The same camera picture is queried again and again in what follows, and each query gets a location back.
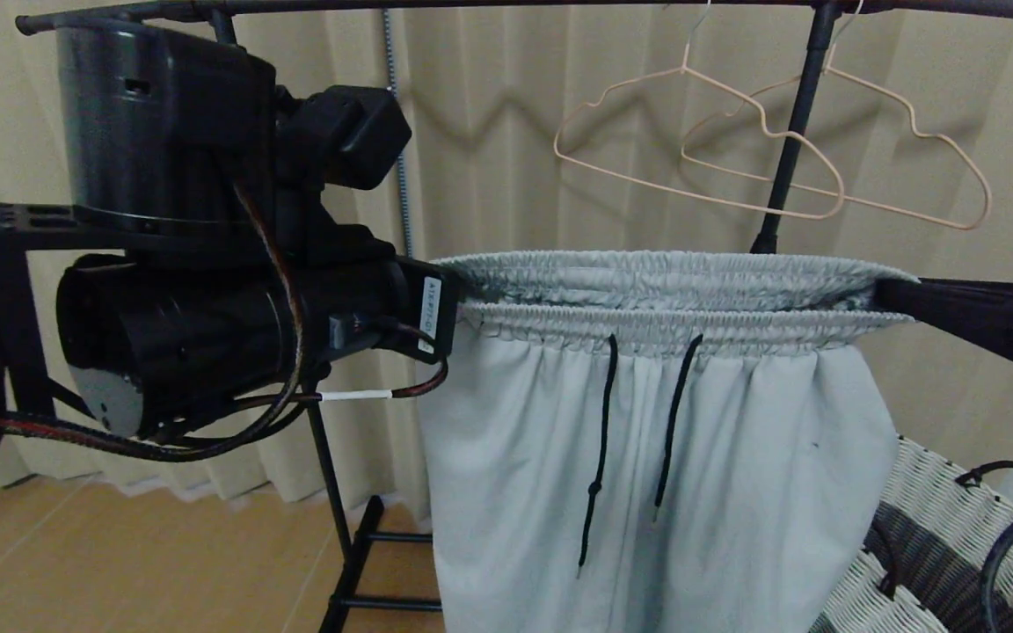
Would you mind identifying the pale grey shorts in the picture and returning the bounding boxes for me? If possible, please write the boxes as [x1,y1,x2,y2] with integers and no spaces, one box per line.
[419,251,921,633]

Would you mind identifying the beige curtain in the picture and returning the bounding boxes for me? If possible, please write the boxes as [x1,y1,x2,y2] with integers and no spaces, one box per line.
[0,0,1013,520]

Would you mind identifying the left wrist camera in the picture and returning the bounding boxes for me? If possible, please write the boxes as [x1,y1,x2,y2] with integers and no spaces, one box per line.
[273,85,413,265]

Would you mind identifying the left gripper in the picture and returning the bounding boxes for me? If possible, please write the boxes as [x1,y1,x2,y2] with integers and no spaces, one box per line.
[56,253,462,440]

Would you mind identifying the grey beaded curtain cord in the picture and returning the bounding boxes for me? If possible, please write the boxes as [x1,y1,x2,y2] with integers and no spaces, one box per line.
[381,9,419,260]

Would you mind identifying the black clothes rack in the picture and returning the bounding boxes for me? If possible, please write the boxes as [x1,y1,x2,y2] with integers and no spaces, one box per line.
[16,0,1013,633]

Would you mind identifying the pink clothes hanger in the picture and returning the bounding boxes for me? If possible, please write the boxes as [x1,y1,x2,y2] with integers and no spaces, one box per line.
[681,0,993,231]
[554,0,846,221]

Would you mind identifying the white laundry basket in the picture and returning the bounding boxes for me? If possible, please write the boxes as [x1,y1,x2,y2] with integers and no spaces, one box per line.
[810,435,1013,633]

